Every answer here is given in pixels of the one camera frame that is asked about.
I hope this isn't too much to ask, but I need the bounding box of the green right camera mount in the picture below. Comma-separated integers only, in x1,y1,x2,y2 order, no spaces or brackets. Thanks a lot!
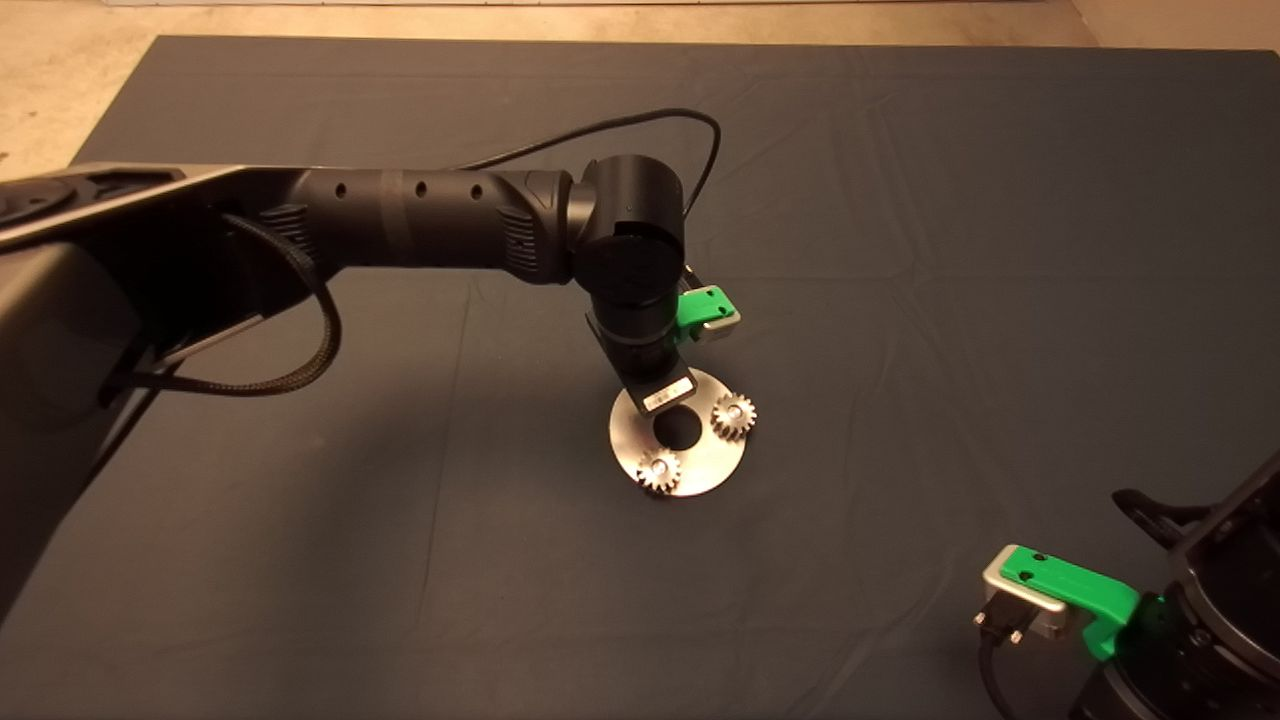
1002,543,1141,661

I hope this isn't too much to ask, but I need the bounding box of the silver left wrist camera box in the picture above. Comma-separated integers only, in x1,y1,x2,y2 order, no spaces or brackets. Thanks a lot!
700,300,743,343

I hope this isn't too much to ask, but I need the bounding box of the green left camera mount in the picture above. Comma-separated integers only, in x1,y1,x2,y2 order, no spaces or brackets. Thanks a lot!
675,285,738,341

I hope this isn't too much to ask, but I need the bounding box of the dark grey table cloth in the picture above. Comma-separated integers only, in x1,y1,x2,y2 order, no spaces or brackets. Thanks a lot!
0,35,1280,720

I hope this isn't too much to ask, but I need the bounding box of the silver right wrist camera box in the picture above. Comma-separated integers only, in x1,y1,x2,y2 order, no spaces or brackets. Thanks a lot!
980,548,1069,641

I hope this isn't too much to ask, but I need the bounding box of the round metal carrier plate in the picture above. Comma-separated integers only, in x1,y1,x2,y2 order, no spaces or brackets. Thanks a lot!
608,368,749,498

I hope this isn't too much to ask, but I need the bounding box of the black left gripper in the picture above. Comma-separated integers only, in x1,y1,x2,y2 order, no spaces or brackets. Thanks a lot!
585,310,696,414

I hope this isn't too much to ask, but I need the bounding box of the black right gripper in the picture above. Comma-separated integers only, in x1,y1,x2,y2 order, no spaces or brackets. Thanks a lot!
1068,650,1216,720

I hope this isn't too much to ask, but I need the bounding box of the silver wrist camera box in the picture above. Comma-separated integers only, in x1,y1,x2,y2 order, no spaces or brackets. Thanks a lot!
700,300,743,343
980,548,1069,641

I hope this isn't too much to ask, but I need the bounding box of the black braided left arm sleeve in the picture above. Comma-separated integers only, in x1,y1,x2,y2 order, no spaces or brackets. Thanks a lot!
100,213,343,397

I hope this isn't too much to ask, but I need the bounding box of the black left camera cable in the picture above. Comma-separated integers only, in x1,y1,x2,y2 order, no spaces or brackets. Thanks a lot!
455,108,723,216

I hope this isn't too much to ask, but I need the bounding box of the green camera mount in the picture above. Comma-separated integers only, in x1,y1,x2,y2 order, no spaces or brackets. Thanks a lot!
675,285,738,341
1002,543,1141,661

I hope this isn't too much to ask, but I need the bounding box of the steel planetary gear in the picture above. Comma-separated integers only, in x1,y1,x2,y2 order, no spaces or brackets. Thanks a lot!
637,450,683,493
711,393,758,443

